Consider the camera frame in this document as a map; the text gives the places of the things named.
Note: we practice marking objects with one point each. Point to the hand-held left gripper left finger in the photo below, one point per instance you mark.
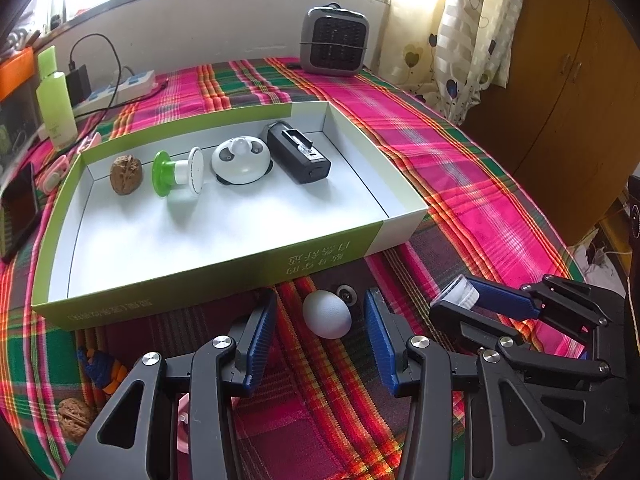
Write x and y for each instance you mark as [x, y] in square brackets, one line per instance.
[260, 345]

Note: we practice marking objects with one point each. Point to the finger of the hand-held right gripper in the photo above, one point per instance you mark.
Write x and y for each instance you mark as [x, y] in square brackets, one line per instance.
[505, 300]
[460, 322]

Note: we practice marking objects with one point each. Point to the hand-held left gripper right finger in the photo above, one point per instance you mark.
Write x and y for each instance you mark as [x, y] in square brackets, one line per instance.
[380, 345]

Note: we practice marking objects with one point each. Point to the white egg-shaped knob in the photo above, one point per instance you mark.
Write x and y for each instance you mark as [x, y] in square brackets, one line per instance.
[327, 315]

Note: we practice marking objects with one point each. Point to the pink plastic clip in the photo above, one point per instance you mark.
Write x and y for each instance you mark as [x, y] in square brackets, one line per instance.
[183, 420]

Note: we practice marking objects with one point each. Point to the green white cardboard box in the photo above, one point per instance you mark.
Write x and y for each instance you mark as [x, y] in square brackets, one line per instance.
[225, 240]

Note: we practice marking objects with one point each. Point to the blue orange knitted toy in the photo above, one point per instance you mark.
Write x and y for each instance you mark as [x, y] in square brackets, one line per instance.
[102, 367]

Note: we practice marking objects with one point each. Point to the white panda-shaped round gadget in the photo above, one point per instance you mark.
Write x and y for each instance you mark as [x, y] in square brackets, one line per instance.
[242, 162]

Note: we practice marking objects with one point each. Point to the black rectangular device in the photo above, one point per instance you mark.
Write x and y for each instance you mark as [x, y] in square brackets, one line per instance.
[298, 152]

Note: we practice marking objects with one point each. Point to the green white mushroom-shaped knob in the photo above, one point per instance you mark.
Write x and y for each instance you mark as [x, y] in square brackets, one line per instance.
[165, 172]

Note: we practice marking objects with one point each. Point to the brown walnut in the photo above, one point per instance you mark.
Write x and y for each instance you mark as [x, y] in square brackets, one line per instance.
[126, 174]
[75, 412]

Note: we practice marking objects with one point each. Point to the wooden cabinet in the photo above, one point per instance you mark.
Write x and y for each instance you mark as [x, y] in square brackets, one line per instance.
[565, 85]

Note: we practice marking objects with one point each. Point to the small pink clip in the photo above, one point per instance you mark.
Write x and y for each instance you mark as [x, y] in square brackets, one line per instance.
[52, 175]
[90, 141]

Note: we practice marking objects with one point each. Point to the heart-print curtain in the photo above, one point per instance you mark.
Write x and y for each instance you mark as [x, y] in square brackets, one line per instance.
[465, 35]

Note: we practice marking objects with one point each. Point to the black smartphone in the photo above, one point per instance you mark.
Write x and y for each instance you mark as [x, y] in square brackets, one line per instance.
[20, 212]

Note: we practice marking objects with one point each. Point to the white power strip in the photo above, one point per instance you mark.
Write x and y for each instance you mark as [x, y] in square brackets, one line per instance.
[125, 85]

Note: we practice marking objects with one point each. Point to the grey small fan heater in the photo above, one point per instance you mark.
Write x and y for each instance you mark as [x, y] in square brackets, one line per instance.
[336, 42]

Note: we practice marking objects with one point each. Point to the light green lotion bottle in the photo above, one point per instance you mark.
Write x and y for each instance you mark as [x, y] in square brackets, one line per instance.
[55, 105]

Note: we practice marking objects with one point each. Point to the black charger plug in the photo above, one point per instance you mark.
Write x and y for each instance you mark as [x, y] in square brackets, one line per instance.
[79, 82]

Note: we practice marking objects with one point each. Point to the clear plastic container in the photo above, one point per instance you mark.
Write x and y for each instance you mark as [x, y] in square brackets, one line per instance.
[10, 127]

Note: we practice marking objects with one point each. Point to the orange tray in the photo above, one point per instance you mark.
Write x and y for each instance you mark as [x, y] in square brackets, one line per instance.
[15, 75]

